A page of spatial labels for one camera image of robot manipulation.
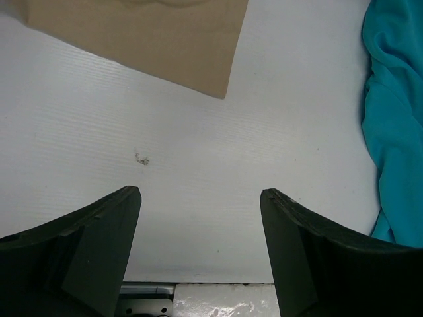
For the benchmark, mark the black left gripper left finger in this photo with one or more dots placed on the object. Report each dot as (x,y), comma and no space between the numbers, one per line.
(73,265)

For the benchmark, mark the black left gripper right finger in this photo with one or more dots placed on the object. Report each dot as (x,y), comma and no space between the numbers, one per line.
(321,268)

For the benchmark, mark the teal t shirt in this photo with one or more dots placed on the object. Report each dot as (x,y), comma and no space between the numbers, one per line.
(392,124)

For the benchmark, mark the beige tank top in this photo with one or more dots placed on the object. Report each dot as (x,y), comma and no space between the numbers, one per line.
(190,43)

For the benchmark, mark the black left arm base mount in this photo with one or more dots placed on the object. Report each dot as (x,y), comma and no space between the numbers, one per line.
(145,299)

